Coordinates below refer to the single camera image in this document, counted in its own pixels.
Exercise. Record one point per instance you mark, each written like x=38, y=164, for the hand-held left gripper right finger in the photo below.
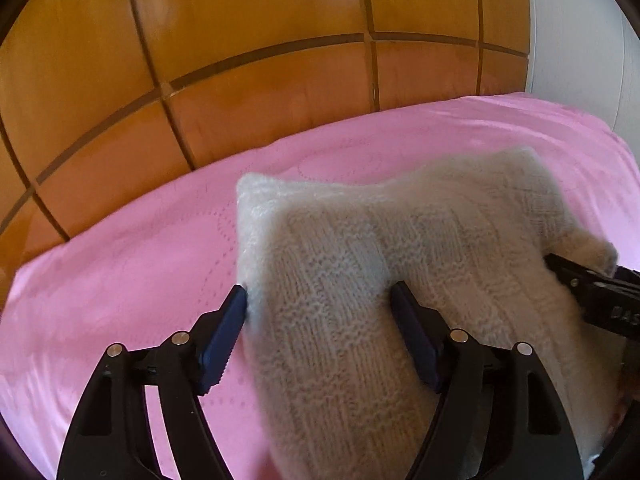
x=415, y=330

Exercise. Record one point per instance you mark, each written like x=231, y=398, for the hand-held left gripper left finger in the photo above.
x=225, y=340

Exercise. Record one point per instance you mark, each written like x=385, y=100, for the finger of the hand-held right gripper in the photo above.
x=575, y=280

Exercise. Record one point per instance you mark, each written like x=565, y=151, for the cream knitted sweater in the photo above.
x=350, y=260

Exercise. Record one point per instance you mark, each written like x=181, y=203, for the pink blanket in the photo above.
x=125, y=280

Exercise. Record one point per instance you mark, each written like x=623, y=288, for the wooden wardrobe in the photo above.
x=225, y=25

